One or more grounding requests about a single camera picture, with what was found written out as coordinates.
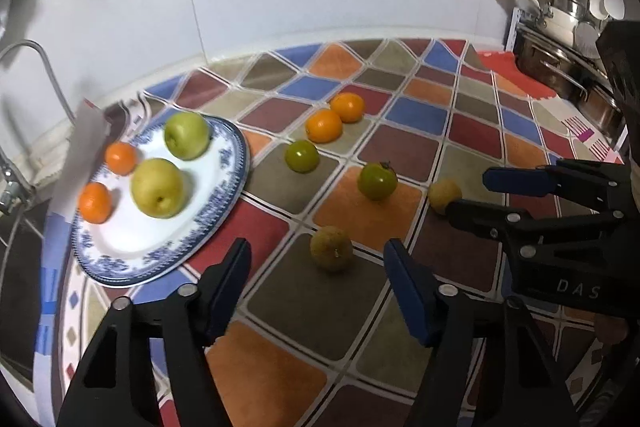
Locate yellow green apple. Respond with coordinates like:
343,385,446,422
130,158,186,219

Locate thin gooseneck water tap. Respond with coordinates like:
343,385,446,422
0,38,76,122

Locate steel pots on rack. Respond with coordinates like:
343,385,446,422
514,24,625,141

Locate green mandarin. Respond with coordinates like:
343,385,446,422
284,140,320,173
357,162,398,200

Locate large orange mandarin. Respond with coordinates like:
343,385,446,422
78,182,112,225

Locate small orange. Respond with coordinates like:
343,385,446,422
330,92,366,124
305,108,343,144

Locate white handled pot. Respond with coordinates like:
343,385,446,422
529,0,600,46

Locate chrome kitchen faucet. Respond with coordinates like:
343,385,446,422
0,150,34,216

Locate medium orange mandarin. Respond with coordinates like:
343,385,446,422
104,142,138,176

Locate colourful diamond pattern mat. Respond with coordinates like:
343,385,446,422
60,37,629,427

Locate bright green apple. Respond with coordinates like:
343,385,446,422
164,112,210,160

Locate brown kiwi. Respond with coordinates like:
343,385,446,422
309,225,354,272
427,178,462,215

